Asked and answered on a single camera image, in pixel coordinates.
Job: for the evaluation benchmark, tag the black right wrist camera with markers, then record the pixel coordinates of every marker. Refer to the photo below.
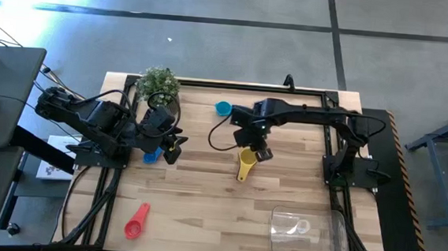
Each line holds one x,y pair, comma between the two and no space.
243,117

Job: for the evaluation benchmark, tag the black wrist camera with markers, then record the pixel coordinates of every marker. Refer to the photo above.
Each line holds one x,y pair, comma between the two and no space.
161,117
243,117

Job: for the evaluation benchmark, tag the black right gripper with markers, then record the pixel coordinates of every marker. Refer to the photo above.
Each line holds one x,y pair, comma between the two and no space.
253,135

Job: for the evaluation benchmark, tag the black desk support beam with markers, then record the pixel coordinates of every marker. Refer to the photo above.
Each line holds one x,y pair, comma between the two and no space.
36,148

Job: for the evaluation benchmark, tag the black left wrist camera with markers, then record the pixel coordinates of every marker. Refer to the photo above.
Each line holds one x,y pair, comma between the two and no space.
161,117

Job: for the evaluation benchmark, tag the black round knob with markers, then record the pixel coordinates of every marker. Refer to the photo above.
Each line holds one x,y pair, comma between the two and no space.
13,229

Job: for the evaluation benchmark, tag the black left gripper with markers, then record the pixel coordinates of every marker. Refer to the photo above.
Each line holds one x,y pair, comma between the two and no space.
160,141

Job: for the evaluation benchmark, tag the black aluminium table frame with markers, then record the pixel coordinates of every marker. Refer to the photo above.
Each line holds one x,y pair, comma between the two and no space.
250,87

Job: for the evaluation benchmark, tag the black camera mount hook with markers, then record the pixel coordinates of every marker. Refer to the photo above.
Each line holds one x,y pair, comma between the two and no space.
289,82

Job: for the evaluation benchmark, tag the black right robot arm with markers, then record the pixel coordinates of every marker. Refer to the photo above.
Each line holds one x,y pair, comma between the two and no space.
315,114

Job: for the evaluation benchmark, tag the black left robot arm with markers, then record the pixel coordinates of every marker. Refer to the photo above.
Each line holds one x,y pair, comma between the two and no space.
101,126

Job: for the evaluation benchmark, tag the light blue measuring cup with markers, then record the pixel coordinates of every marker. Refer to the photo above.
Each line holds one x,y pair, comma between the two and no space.
222,109

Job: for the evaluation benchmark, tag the green plant in ribbed pot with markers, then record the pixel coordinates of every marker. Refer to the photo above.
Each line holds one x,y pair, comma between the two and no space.
157,83

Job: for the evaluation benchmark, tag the clear plastic basket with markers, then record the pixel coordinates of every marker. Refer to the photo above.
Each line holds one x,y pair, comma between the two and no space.
310,246

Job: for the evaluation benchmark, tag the blue grey metal stand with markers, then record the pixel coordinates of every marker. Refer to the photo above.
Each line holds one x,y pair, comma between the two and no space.
438,172

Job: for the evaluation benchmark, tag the white booklet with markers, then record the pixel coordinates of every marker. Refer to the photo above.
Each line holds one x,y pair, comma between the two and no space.
53,169

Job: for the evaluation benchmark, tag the medium blue measuring cup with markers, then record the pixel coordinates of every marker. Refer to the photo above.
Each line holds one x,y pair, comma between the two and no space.
150,158

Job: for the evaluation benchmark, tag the red measuring cup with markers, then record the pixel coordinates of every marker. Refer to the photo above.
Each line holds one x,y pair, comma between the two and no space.
134,228

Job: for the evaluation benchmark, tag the black mat with hazard stripe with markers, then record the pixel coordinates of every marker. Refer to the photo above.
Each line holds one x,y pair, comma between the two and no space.
390,232

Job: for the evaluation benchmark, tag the yellow measuring cup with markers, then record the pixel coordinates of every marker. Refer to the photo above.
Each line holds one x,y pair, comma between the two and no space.
243,170

